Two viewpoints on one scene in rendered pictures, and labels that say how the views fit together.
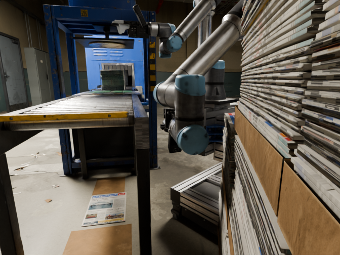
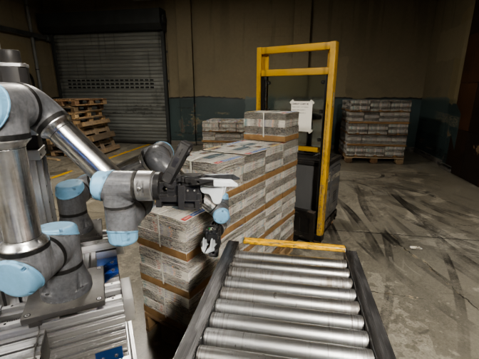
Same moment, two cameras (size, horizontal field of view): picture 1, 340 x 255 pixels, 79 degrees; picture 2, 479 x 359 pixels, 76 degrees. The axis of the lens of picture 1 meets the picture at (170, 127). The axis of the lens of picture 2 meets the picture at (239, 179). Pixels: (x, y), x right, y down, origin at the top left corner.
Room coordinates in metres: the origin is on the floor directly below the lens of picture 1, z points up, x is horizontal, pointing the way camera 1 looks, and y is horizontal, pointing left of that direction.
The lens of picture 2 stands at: (1.90, 0.58, 1.44)
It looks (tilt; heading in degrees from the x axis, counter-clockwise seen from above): 16 degrees down; 201
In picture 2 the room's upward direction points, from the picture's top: straight up
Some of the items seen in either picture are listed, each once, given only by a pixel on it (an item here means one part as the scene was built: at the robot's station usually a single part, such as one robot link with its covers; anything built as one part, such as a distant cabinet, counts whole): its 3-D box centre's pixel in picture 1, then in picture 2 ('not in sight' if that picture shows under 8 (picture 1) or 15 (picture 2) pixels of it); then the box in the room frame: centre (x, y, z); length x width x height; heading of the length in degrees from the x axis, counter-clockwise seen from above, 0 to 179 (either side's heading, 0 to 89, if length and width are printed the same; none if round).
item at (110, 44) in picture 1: (107, 44); not in sight; (2.34, 0.66, 1.30); 0.55 x 0.55 x 0.03; 11
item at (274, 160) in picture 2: not in sight; (253, 158); (-0.34, -0.17, 0.95); 0.38 x 0.29 x 0.23; 77
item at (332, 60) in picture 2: not in sight; (324, 145); (-1.00, 0.30, 0.97); 0.09 x 0.09 x 1.75; 79
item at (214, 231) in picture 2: (176, 121); (214, 233); (0.68, -0.02, 0.79); 0.12 x 0.08 x 0.09; 11
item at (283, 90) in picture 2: not in sight; (293, 110); (-1.09, -0.02, 1.28); 0.57 x 0.01 x 0.65; 79
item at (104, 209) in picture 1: (107, 207); not in sight; (1.38, 0.47, 0.00); 0.37 x 0.28 x 0.01; 11
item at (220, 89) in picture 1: (213, 90); (65, 276); (1.28, -0.27, 0.87); 0.15 x 0.15 x 0.10
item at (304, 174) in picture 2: not in sight; (301, 189); (-1.43, 0.04, 0.40); 0.69 x 0.55 x 0.80; 79
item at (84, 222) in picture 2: not in sight; (74, 220); (0.93, -0.62, 0.87); 0.15 x 0.15 x 0.10
